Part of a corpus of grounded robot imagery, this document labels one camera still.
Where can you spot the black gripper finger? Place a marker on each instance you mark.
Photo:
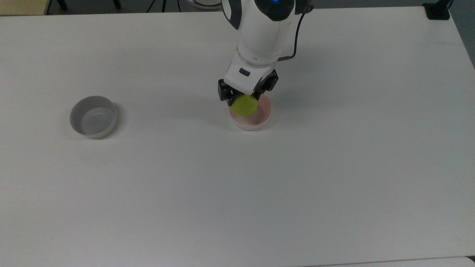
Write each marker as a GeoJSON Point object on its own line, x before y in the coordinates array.
{"type": "Point", "coordinates": [223, 92]}
{"type": "Point", "coordinates": [270, 82]}

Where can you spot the green pear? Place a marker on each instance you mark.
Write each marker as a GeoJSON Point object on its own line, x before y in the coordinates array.
{"type": "Point", "coordinates": [243, 105]}

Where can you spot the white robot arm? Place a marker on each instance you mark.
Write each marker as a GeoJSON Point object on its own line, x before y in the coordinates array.
{"type": "Point", "coordinates": [259, 29]}

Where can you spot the pink bowl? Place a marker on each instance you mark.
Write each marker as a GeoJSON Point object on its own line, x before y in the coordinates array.
{"type": "Point", "coordinates": [259, 116]}

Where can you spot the grey bowl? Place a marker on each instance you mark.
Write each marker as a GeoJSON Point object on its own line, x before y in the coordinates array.
{"type": "Point", "coordinates": [92, 122]}

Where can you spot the white round base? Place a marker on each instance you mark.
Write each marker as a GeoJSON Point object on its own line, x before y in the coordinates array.
{"type": "Point", "coordinates": [206, 3]}

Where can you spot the black tripod legs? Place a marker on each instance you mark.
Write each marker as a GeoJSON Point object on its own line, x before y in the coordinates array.
{"type": "Point", "coordinates": [163, 5]}

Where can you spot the black chair leg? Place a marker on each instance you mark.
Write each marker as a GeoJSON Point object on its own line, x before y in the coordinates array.
{"type": "Point", "coordinates": [117, 3]}
{"type": "Point", "coordinates": [62, 4]}

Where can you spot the wooden desk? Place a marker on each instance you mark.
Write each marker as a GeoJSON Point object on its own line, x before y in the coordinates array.
{"type": "Point", "coordinates": [22, 6]}

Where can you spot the black clamp mount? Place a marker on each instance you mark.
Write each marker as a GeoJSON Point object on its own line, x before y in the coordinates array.
{"type": "Point", "coordinates": [437, 11]}

